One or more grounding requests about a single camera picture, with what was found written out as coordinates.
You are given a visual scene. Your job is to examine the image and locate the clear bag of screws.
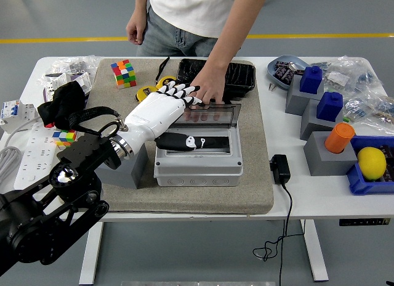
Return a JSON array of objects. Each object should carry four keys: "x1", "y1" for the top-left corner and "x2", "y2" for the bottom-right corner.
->
[{"x1": 49, "y1": 55, "x2": 101, "y2": 76}]

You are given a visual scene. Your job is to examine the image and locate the person's right hand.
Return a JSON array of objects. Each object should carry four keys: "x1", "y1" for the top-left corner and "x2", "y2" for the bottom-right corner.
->
[{"x1": 125, "y1": 15, "x2": 148, "y2": 46}]

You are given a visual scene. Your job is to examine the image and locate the yellow tape measure dark sticker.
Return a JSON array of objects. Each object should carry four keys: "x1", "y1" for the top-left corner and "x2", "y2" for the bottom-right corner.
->
[{"x1": 135, "y1": 86, "x2": 158, "y2": 104}]

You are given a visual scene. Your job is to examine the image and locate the black cloth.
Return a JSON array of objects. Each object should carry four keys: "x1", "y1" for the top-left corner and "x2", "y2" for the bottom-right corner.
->
[{"x1": 36, "y1": 81, "x2": 87, "y2": 131}]

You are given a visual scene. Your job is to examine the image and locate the blue block battery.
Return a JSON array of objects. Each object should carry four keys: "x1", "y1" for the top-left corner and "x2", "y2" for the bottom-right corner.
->
[
  {"x1": 299, "y1": 65, "x2": 323, "y2": 94},
  {"x1": 316, "y1": 92, "x2": 344, "y2": 121}
]

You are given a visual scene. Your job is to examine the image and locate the blue plastic bin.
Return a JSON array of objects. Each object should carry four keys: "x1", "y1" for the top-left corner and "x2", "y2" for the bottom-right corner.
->
[{"x1": 345, "y1": 135, "x2": 394, "y2": 196}]

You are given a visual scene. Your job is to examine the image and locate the yellow tape measure 5m print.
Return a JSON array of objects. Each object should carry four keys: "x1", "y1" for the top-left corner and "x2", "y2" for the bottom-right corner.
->
[{"x1": 155, "y1": 56, "x2": 179, "y2": 87}]

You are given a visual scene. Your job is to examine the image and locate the clear bag blue parts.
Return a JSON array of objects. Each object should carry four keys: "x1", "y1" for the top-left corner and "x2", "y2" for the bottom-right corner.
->
[{"x1": 310, "y1": 55, "x2": 384, "y2": 96}]

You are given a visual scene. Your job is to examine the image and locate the grey block holder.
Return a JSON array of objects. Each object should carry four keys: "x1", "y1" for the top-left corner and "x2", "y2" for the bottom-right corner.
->
[
  {"x1": 300, "y1": 98, "x2": 344, "y2": 141},
  {"x1": 303, "y1": 131, "x2": 359, "y2": 177},
  {"x1": 284, "y1": 75, "x2": 325, "y2": 116}
]

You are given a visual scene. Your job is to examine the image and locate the black power adapter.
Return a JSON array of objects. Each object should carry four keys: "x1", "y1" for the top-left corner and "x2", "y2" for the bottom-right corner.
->
[{"x1": 269, "y1": 154, "x2": 291, "y2": 186}]

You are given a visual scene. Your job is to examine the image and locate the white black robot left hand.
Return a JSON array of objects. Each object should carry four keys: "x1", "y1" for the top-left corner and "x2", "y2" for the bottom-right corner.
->
[{"x1": 123, "y1": 82, "x2": 216, "y2": 154}]

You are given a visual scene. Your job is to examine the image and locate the black adapter cord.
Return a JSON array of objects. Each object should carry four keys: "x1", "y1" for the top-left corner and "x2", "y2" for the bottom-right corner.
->
[{"x1": 252, "y1": 183, "x2": 307, "y2": 286}]

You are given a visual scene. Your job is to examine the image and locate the person's left hand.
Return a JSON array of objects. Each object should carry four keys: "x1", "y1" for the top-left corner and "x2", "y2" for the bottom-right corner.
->
[{"x1": 190, "y1": 63, "x2": 230, "y2": 104}]

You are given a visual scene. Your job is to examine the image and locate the white purple printed card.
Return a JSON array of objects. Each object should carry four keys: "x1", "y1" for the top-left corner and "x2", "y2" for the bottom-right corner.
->
[{"x1": 66, "y1": 72, "x2": 93, "y2": 94}]

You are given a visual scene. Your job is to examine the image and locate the orange cylinder battery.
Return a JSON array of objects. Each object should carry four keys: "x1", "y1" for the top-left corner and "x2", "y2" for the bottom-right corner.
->
[{"x1": 324, "y1": 122, "x2": 356, "y2": 154}]

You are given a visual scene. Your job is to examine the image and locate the grey electrical box clear lid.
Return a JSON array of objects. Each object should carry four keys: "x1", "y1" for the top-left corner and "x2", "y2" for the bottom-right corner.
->
[{"x1": 153, "y1": 102, "x2": 244, "y2": 187}]

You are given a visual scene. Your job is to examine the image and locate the black plastic tray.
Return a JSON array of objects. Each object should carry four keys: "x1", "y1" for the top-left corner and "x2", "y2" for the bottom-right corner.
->
[{"x1": 176, "y1": 58, "x2": 257, "y2": 99}]

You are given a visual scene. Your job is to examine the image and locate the blue-grey dish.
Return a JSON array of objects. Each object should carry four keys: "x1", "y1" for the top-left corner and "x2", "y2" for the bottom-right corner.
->
[{"x1": 267, "y1": 54, "x2": 312, "y2": 90}]

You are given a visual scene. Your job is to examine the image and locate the white power strip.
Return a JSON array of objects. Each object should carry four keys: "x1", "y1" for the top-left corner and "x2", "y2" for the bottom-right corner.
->
[{"x1": 14, "y1": 122, "x2": 62, "y2": 192}]

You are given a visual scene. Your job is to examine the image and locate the dark packets pile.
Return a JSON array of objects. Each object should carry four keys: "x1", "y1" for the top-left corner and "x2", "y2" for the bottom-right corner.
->
[{"x1": 379, "y1": 145, "x2": 394, "y2": 182}]

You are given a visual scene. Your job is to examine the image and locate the colourful puzzle cube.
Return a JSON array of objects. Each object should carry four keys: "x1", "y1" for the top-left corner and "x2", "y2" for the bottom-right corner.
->
[
  {"x1": 51, "y1": 129, "x2": 78, "y2": 150},
  {"x1": 110, "y1": 59, "x2": 137, "y2": 90}
]

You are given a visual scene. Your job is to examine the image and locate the yellow lemon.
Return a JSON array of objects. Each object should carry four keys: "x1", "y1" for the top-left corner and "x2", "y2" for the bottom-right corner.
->
[{"x1": 356, "y1": 146, "x2": 387, "y2": 181}]

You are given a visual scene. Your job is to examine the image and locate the grey-brown mat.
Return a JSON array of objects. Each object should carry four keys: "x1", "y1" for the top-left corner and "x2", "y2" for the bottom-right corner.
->
[{"x1": 58, "y1": 57, "x2": 275, "y2": 215}]

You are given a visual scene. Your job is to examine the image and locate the white table leg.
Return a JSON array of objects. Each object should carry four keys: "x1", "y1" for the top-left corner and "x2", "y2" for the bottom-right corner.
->
[
  {"x1": 78, "y1": 221, "x2": 104, "y2": 285},
  {"x1": 300, "y1": 219, "x2": 329, "y2": 282}
]

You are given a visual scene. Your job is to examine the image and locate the grey block with round hole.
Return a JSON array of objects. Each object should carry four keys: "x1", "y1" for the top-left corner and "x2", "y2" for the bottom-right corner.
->
[{"x1": 95, "y1": 142, "x2": 149, "y2": 190}]

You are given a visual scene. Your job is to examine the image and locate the clear bag white parts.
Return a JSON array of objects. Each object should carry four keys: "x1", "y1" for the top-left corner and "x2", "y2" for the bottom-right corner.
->
[{"x1": 38, "y1": 71, "x2": 68, "y2": 102}]

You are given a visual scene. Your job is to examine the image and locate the clear bag mixed parts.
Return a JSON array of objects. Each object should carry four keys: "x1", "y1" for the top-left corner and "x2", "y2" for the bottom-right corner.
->
[{"x1": 341, "y1": 91, "x2": 394, "y2": 133}]

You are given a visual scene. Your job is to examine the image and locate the large dark printed packet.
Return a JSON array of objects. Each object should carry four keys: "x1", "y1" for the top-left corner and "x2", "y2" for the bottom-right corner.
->
[{"x1": 273, "y1": 66, "x2": 296, "y2": 83}]

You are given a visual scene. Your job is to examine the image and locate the white circuit breaker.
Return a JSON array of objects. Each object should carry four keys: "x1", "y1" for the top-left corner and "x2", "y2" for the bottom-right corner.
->
[{"x1": 0, "y1": 99, "x2": 39, "y2": 134}]

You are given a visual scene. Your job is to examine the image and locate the person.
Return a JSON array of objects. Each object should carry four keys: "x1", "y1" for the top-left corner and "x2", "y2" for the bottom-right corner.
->
[{"x1": 135, "y1": 0, "x2": 247, "y2": 57}]

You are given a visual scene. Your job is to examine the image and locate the black table control panel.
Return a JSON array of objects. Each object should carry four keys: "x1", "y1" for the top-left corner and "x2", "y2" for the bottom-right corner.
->
[{"x1": 339, "y1": 218, "x2": 391, "y2": 227}]

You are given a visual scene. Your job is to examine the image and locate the silver brown metal piece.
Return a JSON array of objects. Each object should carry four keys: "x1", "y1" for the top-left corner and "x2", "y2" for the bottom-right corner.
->
[{"x1": 288, "y1": 61, "x2": 305, "y2": 75}]

